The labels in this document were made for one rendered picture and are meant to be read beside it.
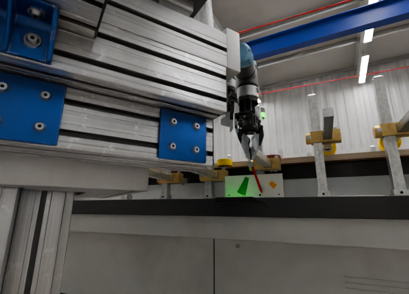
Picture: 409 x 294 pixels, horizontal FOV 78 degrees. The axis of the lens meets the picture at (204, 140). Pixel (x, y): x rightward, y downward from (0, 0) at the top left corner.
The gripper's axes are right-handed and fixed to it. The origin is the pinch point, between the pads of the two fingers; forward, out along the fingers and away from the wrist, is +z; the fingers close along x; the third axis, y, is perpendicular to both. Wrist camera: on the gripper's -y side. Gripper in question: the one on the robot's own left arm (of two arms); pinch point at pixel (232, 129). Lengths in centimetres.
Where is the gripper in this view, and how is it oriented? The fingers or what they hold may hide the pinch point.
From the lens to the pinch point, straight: 116.4
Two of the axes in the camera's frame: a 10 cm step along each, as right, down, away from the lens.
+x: -0.8, -2.6, -9.6
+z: -0.3, 9.6, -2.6
